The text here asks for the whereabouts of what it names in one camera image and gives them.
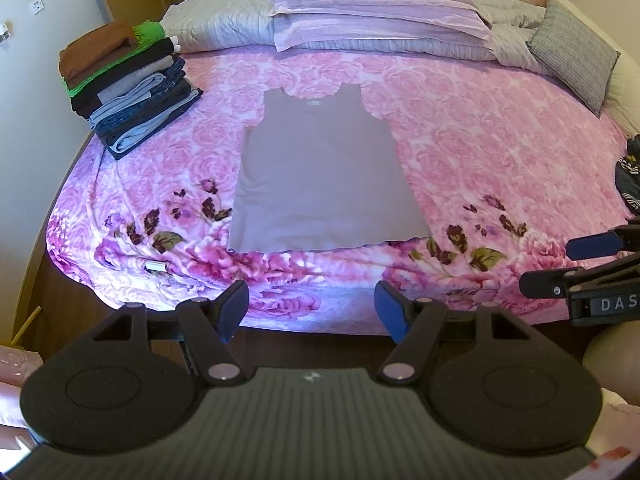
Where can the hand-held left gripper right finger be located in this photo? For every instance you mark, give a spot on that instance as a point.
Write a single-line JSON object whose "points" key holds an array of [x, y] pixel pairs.
{"points": [[392, 310]]}

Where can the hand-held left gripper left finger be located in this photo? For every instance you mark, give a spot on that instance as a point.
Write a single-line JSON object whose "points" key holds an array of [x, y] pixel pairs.
{"points": [[232, 310]]}

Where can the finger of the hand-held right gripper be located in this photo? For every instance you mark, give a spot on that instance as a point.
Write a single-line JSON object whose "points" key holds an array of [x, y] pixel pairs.
{"points": [[545, 284], [595, 245]]}

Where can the grey sleeveless shirt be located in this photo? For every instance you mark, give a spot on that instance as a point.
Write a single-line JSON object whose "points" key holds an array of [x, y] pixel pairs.
{"points": [[320, 175]]}

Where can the beige ball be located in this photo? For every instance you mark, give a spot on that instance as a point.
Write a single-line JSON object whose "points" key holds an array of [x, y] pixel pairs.
{"points": [[612, 355]]}

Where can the dark striped garment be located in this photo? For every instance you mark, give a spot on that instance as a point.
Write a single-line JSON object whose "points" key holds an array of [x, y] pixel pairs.
{"points": [[629, 180]]}

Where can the small white object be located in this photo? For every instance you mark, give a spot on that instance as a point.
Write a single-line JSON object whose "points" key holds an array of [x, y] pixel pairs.
{"points": [[155, 265]]}

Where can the pink floral blanket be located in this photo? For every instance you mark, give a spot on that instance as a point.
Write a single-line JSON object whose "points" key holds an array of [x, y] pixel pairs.
{"points": [[475, 150]]}

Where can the grey checked pillow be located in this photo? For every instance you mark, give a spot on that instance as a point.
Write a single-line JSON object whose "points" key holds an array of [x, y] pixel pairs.
{"points": [[575, 55]]}

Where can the wooden stick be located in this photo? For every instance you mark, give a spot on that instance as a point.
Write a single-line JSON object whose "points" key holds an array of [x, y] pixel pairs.
{"points": [[25, 326]]}

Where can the stack of folded clothes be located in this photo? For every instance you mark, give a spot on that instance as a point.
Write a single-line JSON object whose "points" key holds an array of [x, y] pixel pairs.
{"points": [[130, 90]]}

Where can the grey striped duvet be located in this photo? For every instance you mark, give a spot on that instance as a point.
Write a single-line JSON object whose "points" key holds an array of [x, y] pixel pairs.
{"points": [[220, 20]]}

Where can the stack of pink pillows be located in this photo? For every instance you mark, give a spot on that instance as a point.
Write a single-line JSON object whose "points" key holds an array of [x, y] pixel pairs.
{"points": [[380, 5]]}

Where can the white wall switch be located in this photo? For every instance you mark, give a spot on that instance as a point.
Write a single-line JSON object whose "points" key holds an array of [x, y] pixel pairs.
{"points": [[36, 5]]}

